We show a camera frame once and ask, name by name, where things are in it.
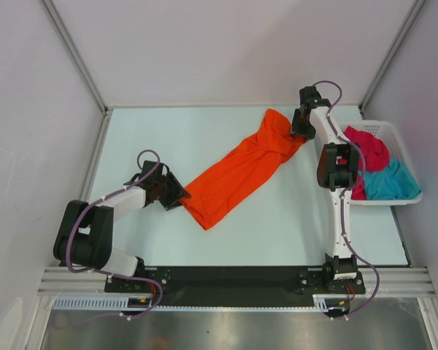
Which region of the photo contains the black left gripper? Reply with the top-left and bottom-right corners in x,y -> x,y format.
154,171 -> 191,211

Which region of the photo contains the orange t-shirt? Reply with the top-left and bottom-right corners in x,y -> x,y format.
181,109 -> 306,230

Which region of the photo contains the red t-shirt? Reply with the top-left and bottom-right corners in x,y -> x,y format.
344,126 -> 391,201

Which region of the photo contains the white plastic laundry basket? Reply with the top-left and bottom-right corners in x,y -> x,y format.
340,120 -> 422,206

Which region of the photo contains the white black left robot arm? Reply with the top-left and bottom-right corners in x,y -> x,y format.
53,160 -> 191,292

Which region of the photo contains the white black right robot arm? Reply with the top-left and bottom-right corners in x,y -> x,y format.
291,85 -> 366,295

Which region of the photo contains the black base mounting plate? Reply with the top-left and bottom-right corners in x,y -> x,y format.
104,265 -> 366,308

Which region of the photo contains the teal t-shirt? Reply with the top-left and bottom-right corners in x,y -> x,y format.
351,158 -> 421,201

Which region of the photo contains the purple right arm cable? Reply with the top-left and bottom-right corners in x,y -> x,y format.
312,79 -> 381,322

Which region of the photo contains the white slotted cable duct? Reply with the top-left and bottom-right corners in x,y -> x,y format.
53,294 -> 351,311

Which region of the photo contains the aluminium frame rail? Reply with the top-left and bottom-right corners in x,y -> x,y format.
38,266 -> 435,298

